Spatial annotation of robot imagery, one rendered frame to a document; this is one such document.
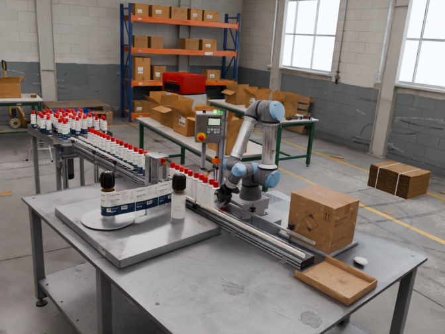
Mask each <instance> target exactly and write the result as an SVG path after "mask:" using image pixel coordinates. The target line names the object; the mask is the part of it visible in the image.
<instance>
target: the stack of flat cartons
mask: <svg viewBox="0 0 445 334"><path fill-rule="evenodd" d="M370 167H371V168H370V172H369V180H368V184H367V186H370V187H373V188H376V189H378V190H381V191H384V192H387V193H390V194H393V195H396V196H398V197H401V198H404V199H409V198H412V197H416V196H418V195H422V194H426V192H427V188H428V185H429V180H430V179H429V178H430V174H431V172H430V171H428V170H421V169H419V168H416V167H414V166H409V165H407V164H400V163H398V162H396V161H393V160H390V161H387V162H382V163H378V164H371V165H370Z"/></svg>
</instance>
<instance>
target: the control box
mask: <svg viewBox="0 0 445 334"><path fill-rule="evenodd" d="M208 117H220V118H221V125H220V126H208V125H207V123H208ZM222 121H223V116H222V115H221V114H219V112H217V114H213V112H211V111H206V113H202V111H196V112H195V142H201V143H221V133H220V134H207V128H221V130H222ZM199 135H203V136H204V137H205V138H204V140H202V141H200V140H199Z"/></svg>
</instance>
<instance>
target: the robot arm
mask: <svg viewBox="0 0 445 334"><path fill-rule="evenodd" d="M284 116H285V109H284V106H283V105H282V104H281V103H280V102H277V101H266V100H257V101H255V102H253V103H252V104H251V105H250V106H249V107H248V108H247V110H246V112H245V114H244V116H243V118H244V121H243V123H242V126H241V128H240V131H239V134H238V136H237V138H236V141H235V144H234V146H233V148H232V152H231V153H230V156H229V158H226V159H225V160H224V161H223V164H222V167H223V168H224V169H225V170H228V171H229V172H230V174H229V175H228V177H227V179H226V180H225V183H224V184H222V186H221V187H220V188H219V189H217V190H216V191H218V192H217V193H216V192H215V193H214V195H217V198H218V199H216V200H215V201H214V203H218V205H217V207H223V206H225V205H227V204H229V203H230V201H231V197H232V194H231V193H234V194H239V198H240V199H243V200H246V201H256V200H259V199H261V198H262V193H261V190H260V186H264V187H266V188H274V187H276V186H277V184H278V183H279V180H280V173H279V171H277V166H276V165H275V150H276V140H277V126H278V125H279V124H280V121H282V120H283V118H284ZM259 119H262V121H261V123H262V124H263V126H264V129H263V141H262V163H261V164H259V163H257V162H249V163H245V162H241V159H242V156H243V154H244V151H245V149H246V146H247V144H248V141H249V138H250V135H251V134H252V131H253V128H254V125H255V124H256V123H257V122H258V120H259ZM241 179H242V187H241V189H240V190H239V188H238V187H237V185H238V183H239V181H240V180H241ZM259 185H260V186H259Z"/></svg>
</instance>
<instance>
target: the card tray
mask: <svg viewBox="0 0 445 334"><path fill-rule="evenodd" d="M295 277H296V278H298V279H300V280H301V281H303V282H305V283H307V284H308V285H310V286H312V287H314V288H316V289H318V290H320V291H321V292H323V293H325V294H326V295H328V296H330V297H332V298H334V299H336V300H338V301H339V302H341V303H343V304H345V305H346V306H349V305H350V304H351V303H353V302H354V301H356V300H357V299H359V298H360V297H362V296H363V295H365V294H366V293H368V292H369V291H370V290H372V289H374V288H375V287H376V286H377V281H378V279H377V278H374V277H373V276H370V275H368V274H366V273H364V272H362V271H360V270H358V269H355V268H353V267H351V266H349V265H347V264H345V263H343V262H340V261H339V260H336V259H335V258H332V257H331V256H328V255H326V256H325V261H323V262H322V263H320V264H318V265H316V266H314V267H312V268H310V269H308V270H306V271H304V272H300V271H298V270H295Z"/></svg>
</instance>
